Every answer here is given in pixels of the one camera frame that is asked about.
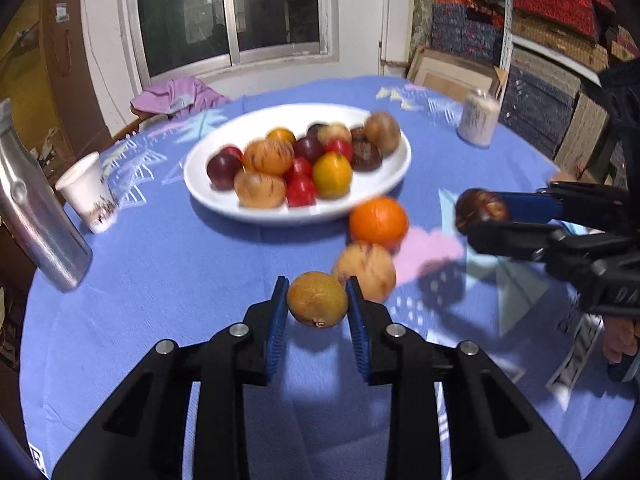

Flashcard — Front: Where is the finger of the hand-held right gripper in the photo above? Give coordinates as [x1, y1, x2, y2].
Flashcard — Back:
[494, 181, 632, 224]
[466, 223, 640, 270]

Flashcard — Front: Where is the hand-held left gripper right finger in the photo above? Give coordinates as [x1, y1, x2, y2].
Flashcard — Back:
[345, 275, 582, 480]

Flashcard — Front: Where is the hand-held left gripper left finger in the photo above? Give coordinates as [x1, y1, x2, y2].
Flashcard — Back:
[51, 275, 291, 480]

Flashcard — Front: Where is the tan round fruit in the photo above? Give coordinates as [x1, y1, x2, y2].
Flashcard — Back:
[318, 122, 352, 143]
[286, 271, 349, 329]
[363, 111, 402, 156]

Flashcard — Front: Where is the striped pepino melon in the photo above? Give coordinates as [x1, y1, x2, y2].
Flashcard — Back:
[234, 170, 287, 209]
[331, 241, 397, 303]

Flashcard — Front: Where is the white oval plate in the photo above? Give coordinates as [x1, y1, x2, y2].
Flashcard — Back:
[183, 104, 412, 224]

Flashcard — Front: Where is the yellow orange citrus fruit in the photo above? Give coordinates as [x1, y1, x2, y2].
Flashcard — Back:
[312, 151, 353, 198]

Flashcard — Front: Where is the dark red plum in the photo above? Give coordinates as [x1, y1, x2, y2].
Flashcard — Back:
[292, 136, 325, 163]
[206, 152, 244, 190]

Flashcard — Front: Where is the tan potato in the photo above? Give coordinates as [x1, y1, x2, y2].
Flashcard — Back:
[243, 138, 295, 176]

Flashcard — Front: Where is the person's right hand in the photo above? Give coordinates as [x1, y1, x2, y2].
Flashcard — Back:
[602, 315, 640, 365]

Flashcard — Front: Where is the pale beverage can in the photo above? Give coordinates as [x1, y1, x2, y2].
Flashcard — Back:
[456, 89, 501, 147]

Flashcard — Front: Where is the blue printed tablecloth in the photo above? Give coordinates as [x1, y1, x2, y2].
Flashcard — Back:
[20, 75, 636, 480]

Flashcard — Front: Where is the stack of woven straw boxes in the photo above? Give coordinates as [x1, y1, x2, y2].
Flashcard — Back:
[430, 0, 640, 181]

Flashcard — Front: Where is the stack of blue patterned boxes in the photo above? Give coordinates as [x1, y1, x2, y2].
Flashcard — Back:
[432, 0, 583, 158]

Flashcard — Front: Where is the white metal shelf rack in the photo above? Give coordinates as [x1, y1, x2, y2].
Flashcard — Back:
[500, 0, 616, 91]

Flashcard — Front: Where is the stack of red patterned boxes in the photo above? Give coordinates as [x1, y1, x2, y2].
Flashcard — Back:
[512, 0, 616, 41]

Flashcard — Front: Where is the green patterned panel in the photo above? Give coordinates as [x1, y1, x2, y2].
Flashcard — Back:
[412, 0, 436, 56]

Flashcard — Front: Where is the white narrow board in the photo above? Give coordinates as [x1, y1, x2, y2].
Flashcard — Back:
[378, 0, 416, 78]

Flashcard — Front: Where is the white printed paper cup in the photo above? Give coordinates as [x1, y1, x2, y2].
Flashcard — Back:
[55, 151, 120, 234]

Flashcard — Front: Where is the wooden chair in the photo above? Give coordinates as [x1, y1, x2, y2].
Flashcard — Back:
[110, 110, 166, 143]

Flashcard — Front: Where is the purple cloth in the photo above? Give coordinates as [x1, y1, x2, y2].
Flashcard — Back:
[130, 77, 231, 121]

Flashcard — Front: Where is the stainless steel bottle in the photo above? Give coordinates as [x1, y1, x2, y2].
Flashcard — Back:
[0, 97, 93, 292]

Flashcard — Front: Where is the sliding glass window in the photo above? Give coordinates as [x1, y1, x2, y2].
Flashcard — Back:
[122, 0, 333, 81]

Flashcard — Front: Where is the tall wooden glass cabinet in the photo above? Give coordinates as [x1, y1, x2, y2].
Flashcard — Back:
[0, 0, 113, 161]

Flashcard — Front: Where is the wooden picture frame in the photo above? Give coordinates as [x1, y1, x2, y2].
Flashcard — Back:
[407, 47, 508, 106]

